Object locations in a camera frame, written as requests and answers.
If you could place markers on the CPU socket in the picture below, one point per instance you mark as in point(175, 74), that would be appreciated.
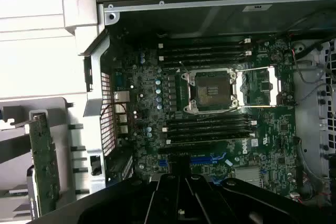
point(210, 90)

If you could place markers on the metal socket cover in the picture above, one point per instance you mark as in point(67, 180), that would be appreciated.
point(273, 87)

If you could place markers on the thin metal locking lever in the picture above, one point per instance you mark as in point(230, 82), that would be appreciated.
point(184, 67)

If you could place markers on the open PC case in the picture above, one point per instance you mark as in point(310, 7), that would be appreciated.
point(94, 95)

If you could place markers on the silver network port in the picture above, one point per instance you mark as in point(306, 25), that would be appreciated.
point(122, 96)

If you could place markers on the black expansion slot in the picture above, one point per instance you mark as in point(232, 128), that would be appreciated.
point(178, 150)

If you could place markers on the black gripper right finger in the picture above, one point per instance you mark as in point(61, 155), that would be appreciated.
point(236, 203)

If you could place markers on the grey parts rack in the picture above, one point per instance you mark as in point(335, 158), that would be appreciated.
point(71, 134)

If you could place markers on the silver disk bay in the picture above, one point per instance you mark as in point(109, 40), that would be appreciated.
point(307, 119)

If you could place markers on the silver chipset heatsink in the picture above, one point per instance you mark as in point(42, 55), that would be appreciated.
point(248, 176)

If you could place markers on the blue expansion slot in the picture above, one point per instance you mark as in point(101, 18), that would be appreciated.
point(202, 161)

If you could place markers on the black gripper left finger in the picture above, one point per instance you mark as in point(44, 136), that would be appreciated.
point(118, 203)

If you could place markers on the black RAM slot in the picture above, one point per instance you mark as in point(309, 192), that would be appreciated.
point(204, 55)
point(210, 127)
point(204, 42)
point(210, 140)
point(204, 62)
point(210, 133)
point(204, 48)
point(210, 120)

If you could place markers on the green motherboard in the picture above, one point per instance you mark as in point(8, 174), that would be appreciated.
point(275, 134)

